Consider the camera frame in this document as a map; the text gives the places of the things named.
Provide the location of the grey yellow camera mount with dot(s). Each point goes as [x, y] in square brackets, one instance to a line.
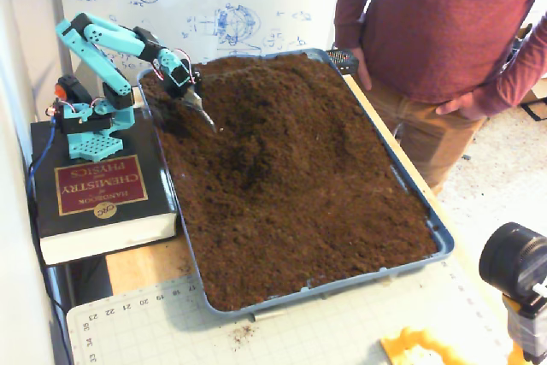
[527, 326]

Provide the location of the grey cutting mat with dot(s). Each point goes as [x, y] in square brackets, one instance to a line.
[299, 331]

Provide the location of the person's right hand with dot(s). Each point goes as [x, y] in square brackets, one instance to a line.
[364, 70]

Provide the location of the person in red shirt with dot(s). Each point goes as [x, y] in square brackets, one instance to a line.
[436, 31]

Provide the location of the black perforated box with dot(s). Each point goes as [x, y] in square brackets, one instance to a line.
[342, 59]

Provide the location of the person's left forearm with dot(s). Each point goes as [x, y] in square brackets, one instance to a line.
[517, 76]

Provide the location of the person's right forearm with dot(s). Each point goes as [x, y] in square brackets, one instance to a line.
[348, 19]

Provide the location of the black camera lens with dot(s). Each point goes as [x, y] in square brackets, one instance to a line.
[513, 258]

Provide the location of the brown soil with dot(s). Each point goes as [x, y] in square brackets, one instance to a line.
[299, 211]

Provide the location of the black chemistry physics handbook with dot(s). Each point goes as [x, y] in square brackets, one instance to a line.
[102, 185]

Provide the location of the yellow plastic part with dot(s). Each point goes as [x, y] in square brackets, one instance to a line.
[410, 343]

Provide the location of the blue plastic tray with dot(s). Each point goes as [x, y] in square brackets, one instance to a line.
[446, 247]

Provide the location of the person's left hand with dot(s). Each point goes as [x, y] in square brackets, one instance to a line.
[468, 105]

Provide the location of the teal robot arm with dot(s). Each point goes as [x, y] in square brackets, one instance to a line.
[98, 61]

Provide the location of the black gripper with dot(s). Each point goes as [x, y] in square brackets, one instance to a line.
[197, 103]

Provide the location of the whiteboard with blue drawings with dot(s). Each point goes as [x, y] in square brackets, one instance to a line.
[192, 6]

